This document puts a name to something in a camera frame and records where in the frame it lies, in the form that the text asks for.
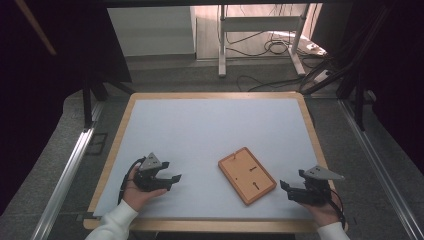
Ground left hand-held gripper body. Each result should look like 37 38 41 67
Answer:
133 152 172 193

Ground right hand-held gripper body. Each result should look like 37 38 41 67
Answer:
298 165 346 207

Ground person's left hand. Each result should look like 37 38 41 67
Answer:
122 162 168 213

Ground person's right hand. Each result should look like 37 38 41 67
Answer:
300 190 342 228

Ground white table mat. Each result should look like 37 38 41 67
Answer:
92 97 330 221

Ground orange rectangular tray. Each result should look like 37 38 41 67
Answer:
217 146 278 207

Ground black metal stand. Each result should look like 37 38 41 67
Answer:
81 74 136 130
299 4 396 132

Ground white power strip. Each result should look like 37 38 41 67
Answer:
313 69 332 84
304 41 328 57

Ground white cabinet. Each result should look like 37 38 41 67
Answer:
106 6 197 58

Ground wooden beam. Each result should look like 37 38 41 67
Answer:
14 0 58 56

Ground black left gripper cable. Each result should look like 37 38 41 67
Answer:
116 156 148 205

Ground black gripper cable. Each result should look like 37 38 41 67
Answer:
116 156 148 205
328 189 347 231

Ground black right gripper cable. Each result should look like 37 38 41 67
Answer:
328 189 347 231

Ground aluminium rail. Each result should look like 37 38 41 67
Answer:
337 99 424 240
30 99 105 240

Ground black floor cable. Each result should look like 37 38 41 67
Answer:
236 74 303 93

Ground black floor cables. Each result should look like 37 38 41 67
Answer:
225 30 329 58

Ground white metal desk frame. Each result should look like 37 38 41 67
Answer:
217 3 312 79

